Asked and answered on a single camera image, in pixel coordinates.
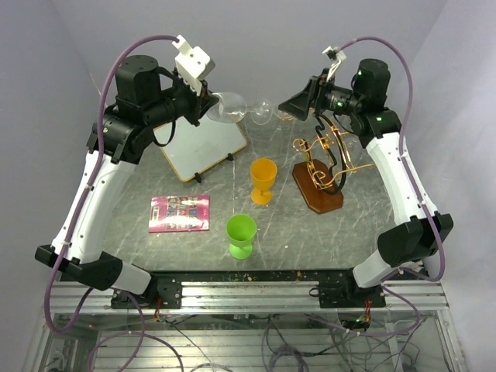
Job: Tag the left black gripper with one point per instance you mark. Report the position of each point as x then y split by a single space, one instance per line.
200 103

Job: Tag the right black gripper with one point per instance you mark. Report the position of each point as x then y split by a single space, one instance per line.
315 90

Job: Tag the clear front wine glass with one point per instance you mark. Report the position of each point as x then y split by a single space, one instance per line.
233 108

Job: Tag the clear tall wine glass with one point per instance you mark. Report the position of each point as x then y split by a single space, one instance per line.
283 119

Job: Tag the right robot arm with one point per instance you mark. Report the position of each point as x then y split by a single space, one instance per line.
420 228

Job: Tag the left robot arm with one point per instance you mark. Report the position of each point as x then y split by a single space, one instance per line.
148 96

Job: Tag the gold wine glass rack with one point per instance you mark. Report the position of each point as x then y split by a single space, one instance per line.
326 165

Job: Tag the yellow framed whiteboard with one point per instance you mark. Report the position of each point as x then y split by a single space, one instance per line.
192 150

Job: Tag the orange plastic goblet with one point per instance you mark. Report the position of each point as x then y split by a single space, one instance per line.
263 172

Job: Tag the pink booklet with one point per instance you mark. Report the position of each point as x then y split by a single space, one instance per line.
183 213

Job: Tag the green plastic goblet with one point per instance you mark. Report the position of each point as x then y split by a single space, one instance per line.
241 230

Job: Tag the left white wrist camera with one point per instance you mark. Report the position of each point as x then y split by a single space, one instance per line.
193 64

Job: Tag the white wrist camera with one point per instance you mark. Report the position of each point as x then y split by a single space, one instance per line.
193 64
336 56

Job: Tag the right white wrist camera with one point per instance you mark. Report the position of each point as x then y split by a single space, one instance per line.
336 56

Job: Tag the aluminium mounting rail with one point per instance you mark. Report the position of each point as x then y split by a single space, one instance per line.
284 291

